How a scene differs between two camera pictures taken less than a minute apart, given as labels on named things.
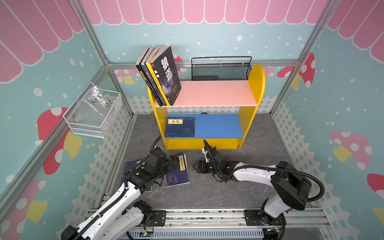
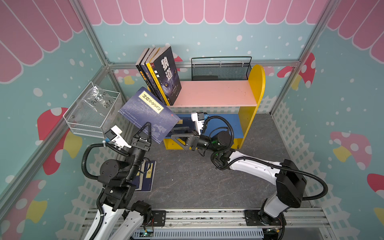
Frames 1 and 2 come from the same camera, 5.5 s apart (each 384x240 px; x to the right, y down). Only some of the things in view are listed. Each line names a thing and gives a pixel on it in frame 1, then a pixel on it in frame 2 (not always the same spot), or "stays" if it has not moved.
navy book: [180, 174] -> [144, 108]
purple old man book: [151, 79] stays
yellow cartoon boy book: [160, 88] stays
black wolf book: [164, 67] stays
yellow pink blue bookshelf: [210, 114] stays
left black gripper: [176, 164] -> [141, 143]
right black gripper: [214, 162] -> [191, 139]
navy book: [180, 127] stays
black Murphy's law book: [139, 67] stays
